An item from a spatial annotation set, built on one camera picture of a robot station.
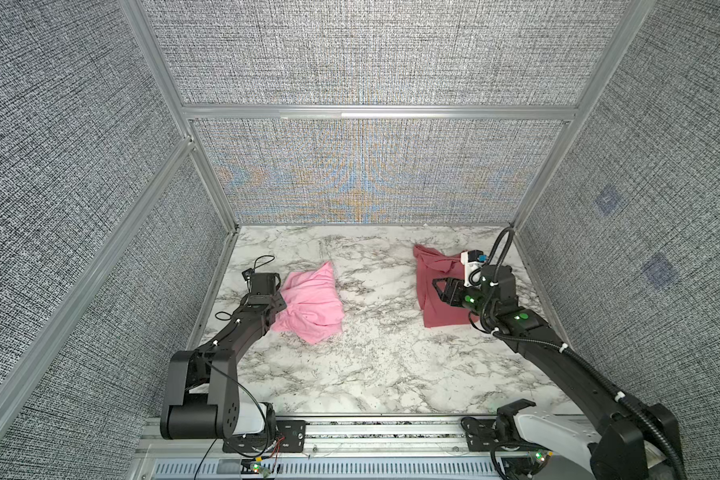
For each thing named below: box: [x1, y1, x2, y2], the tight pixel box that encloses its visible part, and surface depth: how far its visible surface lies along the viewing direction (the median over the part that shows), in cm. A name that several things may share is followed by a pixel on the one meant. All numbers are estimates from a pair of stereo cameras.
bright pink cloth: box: [273, 261, 345, 345], surface depth 93 cm
